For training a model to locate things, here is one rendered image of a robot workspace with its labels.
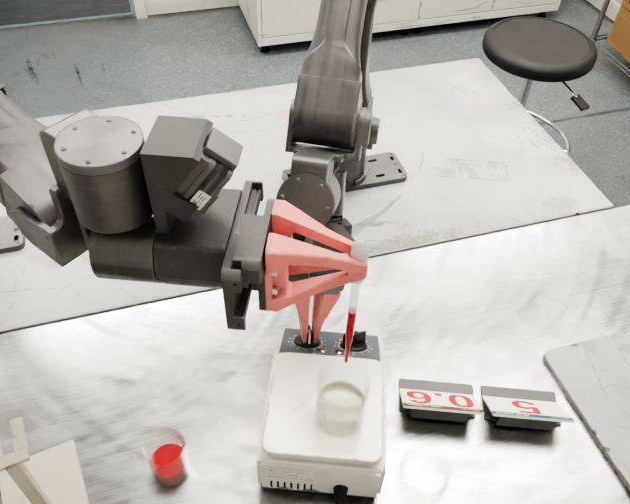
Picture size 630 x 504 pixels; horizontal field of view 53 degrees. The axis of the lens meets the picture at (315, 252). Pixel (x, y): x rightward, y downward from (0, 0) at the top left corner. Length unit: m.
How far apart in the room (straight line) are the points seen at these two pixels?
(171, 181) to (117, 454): 0.42
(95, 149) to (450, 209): 0.69
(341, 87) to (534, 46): 1.46
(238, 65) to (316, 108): 2.49
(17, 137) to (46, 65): 2.77
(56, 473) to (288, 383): 0.27
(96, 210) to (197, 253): 0.07
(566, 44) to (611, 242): 1.17
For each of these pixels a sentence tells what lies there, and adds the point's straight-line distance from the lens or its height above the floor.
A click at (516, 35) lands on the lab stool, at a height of 0.64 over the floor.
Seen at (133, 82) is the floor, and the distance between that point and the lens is 3.08.
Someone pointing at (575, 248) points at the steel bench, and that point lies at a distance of 1.02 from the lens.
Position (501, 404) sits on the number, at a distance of 0.78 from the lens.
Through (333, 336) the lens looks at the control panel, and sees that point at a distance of 0.78.
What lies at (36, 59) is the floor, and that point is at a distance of 3.38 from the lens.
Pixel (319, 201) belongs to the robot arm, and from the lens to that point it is 0.60.
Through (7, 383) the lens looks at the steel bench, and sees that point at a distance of 0.86.
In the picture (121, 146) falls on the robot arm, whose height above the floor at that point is 1.32.
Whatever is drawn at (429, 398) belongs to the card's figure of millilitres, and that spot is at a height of 0.92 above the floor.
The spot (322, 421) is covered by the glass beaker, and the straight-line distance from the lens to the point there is 0.63.
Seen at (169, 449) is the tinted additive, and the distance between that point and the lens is 0.73.
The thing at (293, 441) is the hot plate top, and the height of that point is 0.99.
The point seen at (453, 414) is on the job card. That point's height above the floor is 0.92.
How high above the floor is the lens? 1.57
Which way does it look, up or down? 47 degrees down
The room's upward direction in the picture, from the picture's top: 2 degrees clockwise
